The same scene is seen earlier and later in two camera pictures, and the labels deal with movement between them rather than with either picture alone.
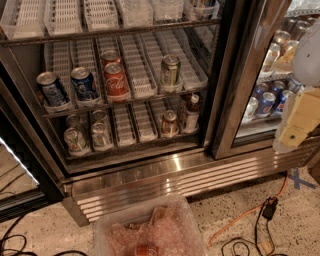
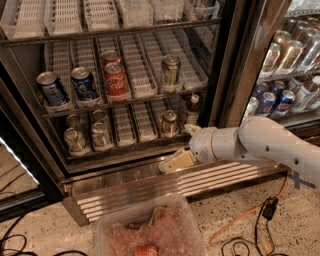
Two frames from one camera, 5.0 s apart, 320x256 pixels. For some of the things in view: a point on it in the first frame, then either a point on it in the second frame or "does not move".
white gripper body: [308, 61] → [201, 145]
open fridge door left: [28, 174] does not move
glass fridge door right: [254, 71] does not move
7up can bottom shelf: [101, 136] does not move
